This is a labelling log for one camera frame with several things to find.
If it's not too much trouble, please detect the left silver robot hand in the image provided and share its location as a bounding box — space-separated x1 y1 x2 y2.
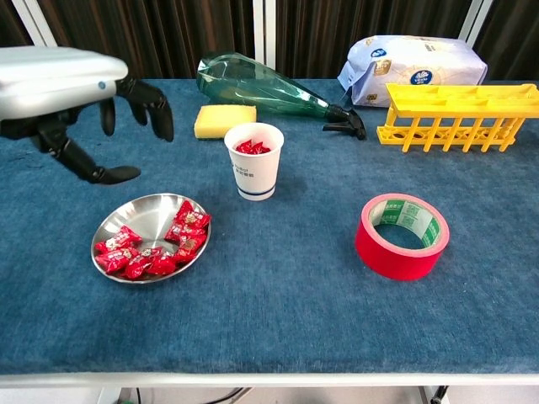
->
0 45 176 185

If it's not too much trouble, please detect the silver metal plate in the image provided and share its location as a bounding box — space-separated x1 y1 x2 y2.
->
90 192 212 284

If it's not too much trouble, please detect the white paper cup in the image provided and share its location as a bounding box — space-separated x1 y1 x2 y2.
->
222 121 286 202

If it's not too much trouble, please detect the black pleated curtain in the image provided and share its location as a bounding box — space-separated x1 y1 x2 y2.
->
35 0 255 80
0 0 35 48
275 0 483 80
473 0 539 82

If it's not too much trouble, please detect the yellow sponge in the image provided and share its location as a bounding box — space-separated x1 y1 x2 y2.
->
193 104 258 140

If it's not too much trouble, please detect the green spray bottle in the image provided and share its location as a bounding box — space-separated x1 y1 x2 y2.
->
196 50 367 141

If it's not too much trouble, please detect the blue table cloth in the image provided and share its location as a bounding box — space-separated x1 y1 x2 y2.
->
0 77 539 375

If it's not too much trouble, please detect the white blue tissue pack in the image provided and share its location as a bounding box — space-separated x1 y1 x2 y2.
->
336 35 489 109

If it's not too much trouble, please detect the red tape roll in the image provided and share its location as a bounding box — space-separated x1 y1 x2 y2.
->
355 192 451 282

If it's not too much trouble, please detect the yellow plastic rack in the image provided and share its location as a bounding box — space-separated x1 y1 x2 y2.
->
376 82 539 153

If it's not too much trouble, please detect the white metal frame post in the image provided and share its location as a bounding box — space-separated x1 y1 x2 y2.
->
11 0 60 48
457 0 496 47
251 0 278 71

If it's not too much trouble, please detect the black cable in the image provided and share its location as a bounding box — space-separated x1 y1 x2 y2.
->
197 386 248 404

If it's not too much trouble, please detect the grey metal table frame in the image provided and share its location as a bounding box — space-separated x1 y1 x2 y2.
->
0 369 539 404

